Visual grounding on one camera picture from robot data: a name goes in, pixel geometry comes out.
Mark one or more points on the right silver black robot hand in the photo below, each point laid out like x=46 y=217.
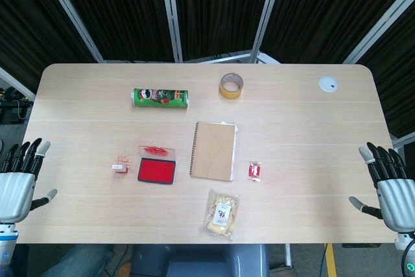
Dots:
x=397 y=199

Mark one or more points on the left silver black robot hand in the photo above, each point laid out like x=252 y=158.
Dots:
x=14 y=189

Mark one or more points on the small red stamp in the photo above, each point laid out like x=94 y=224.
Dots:
x=118 y=168

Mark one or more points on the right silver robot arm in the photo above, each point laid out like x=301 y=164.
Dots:
x=405 y=251

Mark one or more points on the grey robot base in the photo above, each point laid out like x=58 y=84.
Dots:
x=201 y=262

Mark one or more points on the black equipment pile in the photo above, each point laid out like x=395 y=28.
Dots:
x=13 y=105

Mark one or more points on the blue denim cloth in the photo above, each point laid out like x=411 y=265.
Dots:
x=78 y=260

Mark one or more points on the white table leg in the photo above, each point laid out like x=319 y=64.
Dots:
x=288 y=254

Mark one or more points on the black folding screen panel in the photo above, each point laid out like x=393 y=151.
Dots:
x=120 y=11
x=324 y=11
x=220 y=7
x=29 y=24
x=395 y=72

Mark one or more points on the red ink pad clear lid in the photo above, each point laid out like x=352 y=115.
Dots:
x=155 y=170

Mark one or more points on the small red candy packet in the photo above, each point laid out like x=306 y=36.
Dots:
x=255 y=170

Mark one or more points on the green chips can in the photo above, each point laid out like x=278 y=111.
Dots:
x=160 y=98

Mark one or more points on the clear bag of dried snacks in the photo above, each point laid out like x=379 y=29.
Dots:
x=222 y=215

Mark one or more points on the brown spiral notebook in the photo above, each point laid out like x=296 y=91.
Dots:
x=212 y=150

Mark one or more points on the yellow packing tape roll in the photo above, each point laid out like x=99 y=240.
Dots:
x=231 y=92

